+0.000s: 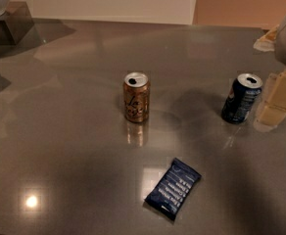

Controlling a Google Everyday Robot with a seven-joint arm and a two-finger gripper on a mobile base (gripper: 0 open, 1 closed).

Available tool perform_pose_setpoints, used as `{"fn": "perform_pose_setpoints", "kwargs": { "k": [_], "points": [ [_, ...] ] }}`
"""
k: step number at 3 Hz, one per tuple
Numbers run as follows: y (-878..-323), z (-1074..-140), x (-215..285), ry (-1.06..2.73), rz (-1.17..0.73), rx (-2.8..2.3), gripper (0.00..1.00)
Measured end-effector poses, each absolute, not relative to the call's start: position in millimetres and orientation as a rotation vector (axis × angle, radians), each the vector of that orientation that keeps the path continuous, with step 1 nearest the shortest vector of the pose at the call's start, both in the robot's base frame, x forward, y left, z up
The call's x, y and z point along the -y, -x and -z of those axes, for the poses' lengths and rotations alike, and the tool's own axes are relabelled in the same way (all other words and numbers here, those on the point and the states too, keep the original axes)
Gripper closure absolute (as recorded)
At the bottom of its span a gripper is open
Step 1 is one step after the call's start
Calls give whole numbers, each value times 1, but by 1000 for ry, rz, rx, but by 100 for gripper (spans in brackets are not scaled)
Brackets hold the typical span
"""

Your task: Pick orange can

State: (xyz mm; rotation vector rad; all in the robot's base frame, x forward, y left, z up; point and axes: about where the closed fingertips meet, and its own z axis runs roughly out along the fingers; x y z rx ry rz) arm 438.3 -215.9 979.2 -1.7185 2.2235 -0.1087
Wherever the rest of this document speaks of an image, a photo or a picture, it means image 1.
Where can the blue snack bar wrapper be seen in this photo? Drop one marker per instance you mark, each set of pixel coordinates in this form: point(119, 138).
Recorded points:
point(173, 188)

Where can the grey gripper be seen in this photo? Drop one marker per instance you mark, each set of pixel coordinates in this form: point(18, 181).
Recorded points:
point(272, 111)

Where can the blue soda can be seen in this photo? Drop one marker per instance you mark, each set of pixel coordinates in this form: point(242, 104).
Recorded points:
point(243, 94)

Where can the orange LaCroix can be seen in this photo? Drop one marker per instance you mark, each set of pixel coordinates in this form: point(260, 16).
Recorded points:
point(136, 96)

